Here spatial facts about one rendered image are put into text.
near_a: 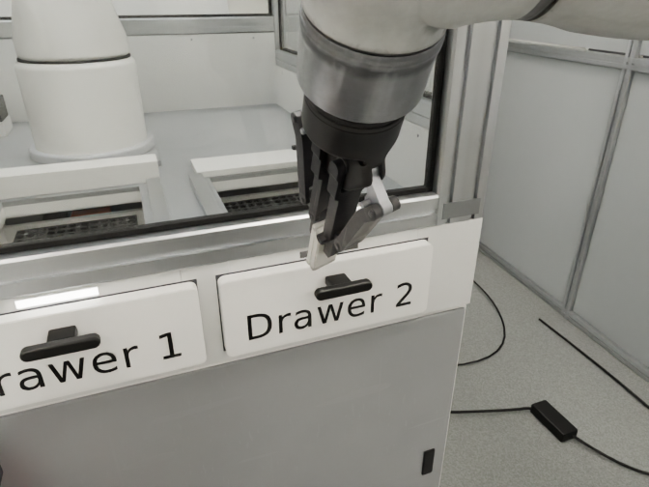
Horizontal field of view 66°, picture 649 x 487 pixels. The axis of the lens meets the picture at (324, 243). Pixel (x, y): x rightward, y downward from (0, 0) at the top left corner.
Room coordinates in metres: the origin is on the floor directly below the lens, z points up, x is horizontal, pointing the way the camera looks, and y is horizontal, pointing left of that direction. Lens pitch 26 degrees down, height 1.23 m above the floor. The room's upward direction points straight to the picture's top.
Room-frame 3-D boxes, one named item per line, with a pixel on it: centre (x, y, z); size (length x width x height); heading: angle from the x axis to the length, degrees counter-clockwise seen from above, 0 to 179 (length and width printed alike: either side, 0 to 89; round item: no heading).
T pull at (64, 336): (0.43, 0.27, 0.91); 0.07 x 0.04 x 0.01; 111
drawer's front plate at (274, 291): (0.57, -0.01, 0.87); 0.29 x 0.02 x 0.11; 111
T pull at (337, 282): (0.54, -0.02, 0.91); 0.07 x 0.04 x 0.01; 111
